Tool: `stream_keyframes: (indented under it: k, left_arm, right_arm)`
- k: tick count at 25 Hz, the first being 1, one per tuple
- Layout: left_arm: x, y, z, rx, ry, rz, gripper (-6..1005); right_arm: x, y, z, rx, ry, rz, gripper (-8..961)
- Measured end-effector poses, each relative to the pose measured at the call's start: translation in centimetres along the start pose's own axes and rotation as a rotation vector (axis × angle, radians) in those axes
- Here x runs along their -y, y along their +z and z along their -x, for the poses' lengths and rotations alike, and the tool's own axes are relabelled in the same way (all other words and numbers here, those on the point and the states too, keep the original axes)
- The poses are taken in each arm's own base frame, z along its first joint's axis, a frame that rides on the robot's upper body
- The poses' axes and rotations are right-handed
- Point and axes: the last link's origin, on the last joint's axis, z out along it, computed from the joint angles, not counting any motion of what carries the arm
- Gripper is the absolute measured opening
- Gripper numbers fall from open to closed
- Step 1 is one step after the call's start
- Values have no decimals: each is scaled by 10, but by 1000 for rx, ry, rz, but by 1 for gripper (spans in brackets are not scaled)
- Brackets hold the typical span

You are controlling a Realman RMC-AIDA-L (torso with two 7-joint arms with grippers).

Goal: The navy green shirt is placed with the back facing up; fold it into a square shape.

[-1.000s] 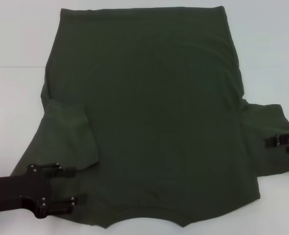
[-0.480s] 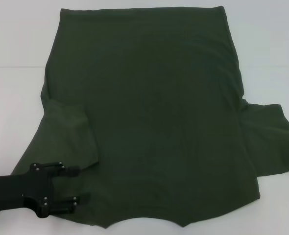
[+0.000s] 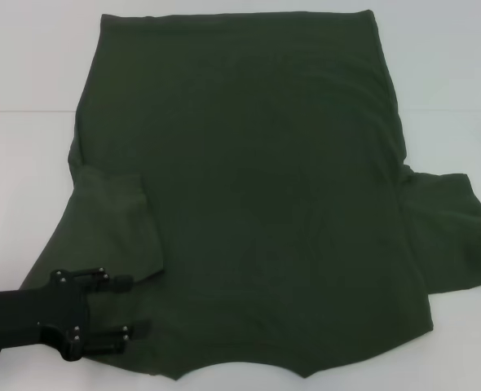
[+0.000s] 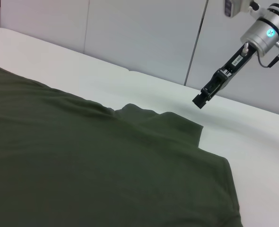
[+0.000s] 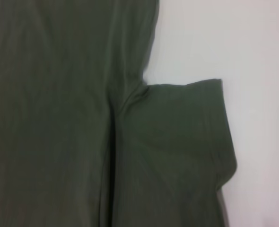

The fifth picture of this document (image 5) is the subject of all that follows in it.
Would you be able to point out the dark green t-shirt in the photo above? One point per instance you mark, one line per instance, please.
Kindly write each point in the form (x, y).
(71, 118)

